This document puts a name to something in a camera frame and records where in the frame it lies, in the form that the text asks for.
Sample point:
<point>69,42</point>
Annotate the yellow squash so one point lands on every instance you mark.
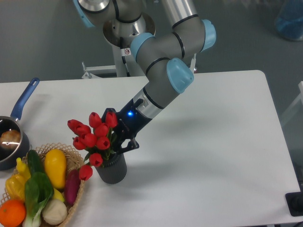
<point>55,168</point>

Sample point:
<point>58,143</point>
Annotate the orange fruit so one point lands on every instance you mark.
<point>12,213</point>

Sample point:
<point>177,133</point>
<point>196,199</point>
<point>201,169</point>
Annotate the yellow lemon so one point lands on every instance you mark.
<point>58,195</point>

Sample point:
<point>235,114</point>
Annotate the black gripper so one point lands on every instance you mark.
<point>130,122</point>

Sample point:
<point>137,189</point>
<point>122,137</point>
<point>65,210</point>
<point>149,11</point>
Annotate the purple eggplant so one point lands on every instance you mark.
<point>72,186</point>

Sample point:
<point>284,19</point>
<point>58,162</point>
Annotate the green bok choy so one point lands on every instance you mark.
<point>38,191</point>

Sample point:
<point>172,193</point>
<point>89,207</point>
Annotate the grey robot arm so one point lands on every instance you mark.
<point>160,59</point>

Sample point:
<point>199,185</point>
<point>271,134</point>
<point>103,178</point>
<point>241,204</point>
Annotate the beige garlic bulb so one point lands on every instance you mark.
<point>55,212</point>

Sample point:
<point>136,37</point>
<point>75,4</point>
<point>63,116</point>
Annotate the blue plastic bag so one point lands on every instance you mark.
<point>289,22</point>

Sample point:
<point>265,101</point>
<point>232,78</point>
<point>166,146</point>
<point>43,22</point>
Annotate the black device at edge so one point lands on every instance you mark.
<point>295,203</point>

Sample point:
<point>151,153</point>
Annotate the yellow bell pepper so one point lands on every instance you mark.
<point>15,187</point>

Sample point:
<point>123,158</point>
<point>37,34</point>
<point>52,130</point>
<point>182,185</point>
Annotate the brown bread bun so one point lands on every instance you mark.
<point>10,139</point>

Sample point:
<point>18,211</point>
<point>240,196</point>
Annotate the red tulip bouquet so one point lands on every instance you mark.
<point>97,139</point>

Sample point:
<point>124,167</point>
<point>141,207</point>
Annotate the blue handled saucepan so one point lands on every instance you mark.
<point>8,156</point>

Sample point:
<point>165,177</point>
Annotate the woven wicker basket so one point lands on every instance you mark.
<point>74,161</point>

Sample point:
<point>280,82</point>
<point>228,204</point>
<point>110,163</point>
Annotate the green cucumber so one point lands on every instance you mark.
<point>34,162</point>

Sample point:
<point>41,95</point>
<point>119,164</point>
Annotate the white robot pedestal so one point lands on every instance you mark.
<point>120,59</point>

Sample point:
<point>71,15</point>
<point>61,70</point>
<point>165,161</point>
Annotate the dark grey ribbed vase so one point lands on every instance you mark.
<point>114,170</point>

